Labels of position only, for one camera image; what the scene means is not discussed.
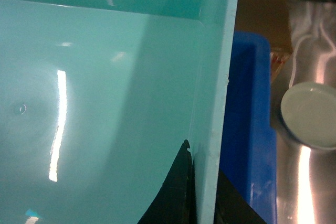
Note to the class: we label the light cyan plastic bin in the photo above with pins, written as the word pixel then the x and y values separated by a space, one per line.
pixel 97 97

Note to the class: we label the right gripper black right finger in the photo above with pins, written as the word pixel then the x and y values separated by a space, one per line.
pixel 230 207

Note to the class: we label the brown cardboard box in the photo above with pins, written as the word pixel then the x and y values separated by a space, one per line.
pixel 269 18

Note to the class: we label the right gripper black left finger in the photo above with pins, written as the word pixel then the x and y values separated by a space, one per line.
pixel 172 204

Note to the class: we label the large blue plastic tote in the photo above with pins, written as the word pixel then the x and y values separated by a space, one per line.
pixel 248 153

